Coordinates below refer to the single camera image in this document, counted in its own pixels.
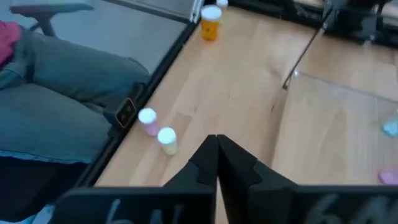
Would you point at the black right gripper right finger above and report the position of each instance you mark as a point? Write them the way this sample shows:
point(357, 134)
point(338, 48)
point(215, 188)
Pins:
point(248, 199)

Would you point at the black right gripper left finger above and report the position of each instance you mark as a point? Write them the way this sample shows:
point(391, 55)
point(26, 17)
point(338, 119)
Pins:
point(186, 202)

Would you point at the small yellow medicine bottle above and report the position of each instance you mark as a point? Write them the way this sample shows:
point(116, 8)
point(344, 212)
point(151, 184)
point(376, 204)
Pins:
point(167, 136)
point(222, 3)

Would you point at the small pink medicine bottle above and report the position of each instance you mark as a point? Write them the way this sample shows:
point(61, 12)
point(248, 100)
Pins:
point(388, 177)
point(147, 115)

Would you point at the small teal medicine bottle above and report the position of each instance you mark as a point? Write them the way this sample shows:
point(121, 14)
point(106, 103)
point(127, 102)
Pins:
point(390, 127)

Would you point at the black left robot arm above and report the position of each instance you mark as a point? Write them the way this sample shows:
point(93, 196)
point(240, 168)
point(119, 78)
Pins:
point(357, 21)

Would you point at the clear acrylic bin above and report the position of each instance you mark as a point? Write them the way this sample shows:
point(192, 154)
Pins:
point(326, 124)

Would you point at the person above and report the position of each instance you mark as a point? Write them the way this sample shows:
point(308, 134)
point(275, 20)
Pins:
point(62, 124)

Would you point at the grey office chair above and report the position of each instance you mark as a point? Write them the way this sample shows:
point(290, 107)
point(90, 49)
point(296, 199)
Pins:
point(46, 9)

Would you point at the silver aluminium bracket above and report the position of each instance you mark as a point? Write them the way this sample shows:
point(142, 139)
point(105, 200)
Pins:
point(197, 11)

